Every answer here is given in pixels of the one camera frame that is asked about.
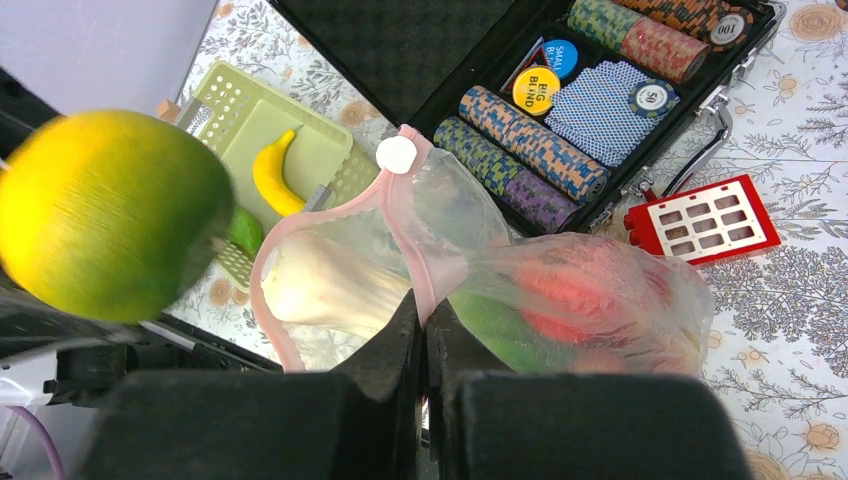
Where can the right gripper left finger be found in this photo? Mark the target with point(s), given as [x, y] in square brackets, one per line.
[360, 420]

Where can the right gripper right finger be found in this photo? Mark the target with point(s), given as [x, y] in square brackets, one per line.
[488, 422]

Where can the clear zip top bag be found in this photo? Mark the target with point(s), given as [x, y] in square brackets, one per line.
[434, 233]

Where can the red strawberry bunch toy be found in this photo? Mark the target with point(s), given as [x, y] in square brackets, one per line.
[621, 312]

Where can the yellow toy banana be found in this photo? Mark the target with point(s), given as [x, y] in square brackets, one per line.
[267, 172]

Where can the yellow toy mango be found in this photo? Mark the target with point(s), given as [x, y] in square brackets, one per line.
[111, 215]

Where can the green toy cucumber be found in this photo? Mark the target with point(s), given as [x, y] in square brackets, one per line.
[245, 232]

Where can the white bag zipper slider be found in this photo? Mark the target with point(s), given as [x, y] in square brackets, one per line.
[396, 155]

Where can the green plastic basket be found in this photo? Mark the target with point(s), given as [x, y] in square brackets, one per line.
[236, 116]

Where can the red lego brick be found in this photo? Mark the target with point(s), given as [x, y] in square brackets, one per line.
[707, 224]

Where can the black poker chip case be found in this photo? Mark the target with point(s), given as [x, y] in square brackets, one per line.
[447, 69]

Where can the blue playing cards deck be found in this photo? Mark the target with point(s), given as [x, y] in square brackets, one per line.
[609, 109]

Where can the yellow big blind button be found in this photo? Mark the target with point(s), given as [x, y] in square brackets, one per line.
[533, 89]

